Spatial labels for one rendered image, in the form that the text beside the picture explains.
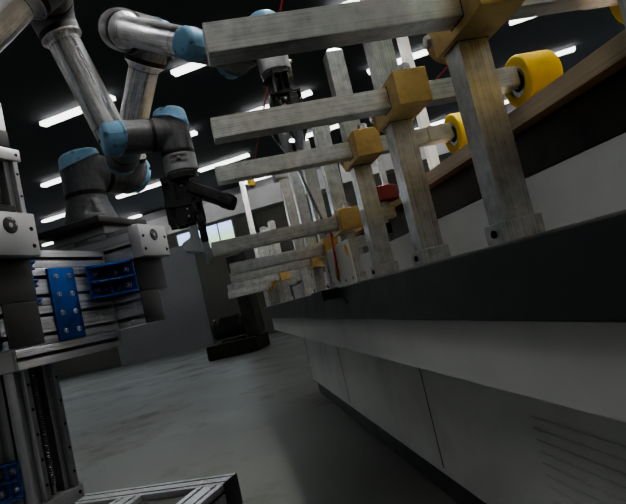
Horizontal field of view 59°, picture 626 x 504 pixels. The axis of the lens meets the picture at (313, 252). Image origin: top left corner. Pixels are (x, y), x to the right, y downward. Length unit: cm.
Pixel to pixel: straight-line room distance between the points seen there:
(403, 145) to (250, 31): 38
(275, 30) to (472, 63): 22
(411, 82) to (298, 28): 29
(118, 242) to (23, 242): 41
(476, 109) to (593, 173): 27
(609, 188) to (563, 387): 30
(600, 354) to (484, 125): 25
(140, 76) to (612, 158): 132
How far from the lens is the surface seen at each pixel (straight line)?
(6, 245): 123
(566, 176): 89
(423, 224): 85
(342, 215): 126
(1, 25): 136
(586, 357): 59
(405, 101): 81
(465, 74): 64
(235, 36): 56
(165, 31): 145
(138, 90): 177
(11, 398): 155
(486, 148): 62
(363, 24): 58
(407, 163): 86
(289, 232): 127
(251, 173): 103
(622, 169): 81
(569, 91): 82
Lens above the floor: 69
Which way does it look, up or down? 5 degrees up
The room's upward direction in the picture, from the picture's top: 13 degrees counter-clockwise
